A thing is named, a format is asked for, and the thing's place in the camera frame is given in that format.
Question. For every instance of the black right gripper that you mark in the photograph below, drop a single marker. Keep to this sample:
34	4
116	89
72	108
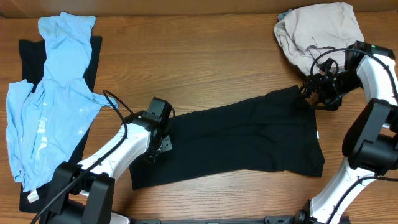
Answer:
316	80

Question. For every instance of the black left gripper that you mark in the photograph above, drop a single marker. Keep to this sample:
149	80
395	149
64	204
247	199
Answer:
166	144

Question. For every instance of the black t-shirt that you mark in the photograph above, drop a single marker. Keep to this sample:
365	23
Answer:
271	133

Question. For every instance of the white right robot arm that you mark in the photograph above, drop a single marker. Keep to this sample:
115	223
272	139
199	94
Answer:
368	154

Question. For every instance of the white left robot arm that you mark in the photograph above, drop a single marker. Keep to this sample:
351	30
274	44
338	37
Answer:
83	192

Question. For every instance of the beige folded shorts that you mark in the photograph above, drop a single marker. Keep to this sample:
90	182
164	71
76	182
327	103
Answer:
309	31

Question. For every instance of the light blue t-shirt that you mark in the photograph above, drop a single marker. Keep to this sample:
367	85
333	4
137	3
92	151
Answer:
45	122

